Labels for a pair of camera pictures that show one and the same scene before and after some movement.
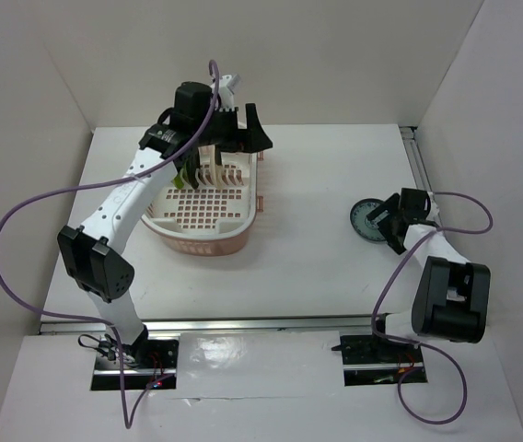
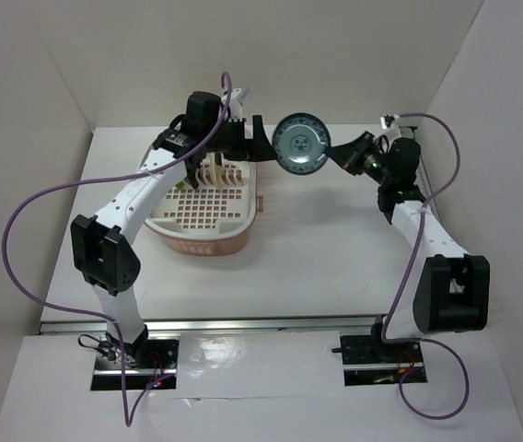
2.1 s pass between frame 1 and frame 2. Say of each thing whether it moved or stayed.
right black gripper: moved
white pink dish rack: stayed
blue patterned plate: moved
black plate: stayed
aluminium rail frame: stayed
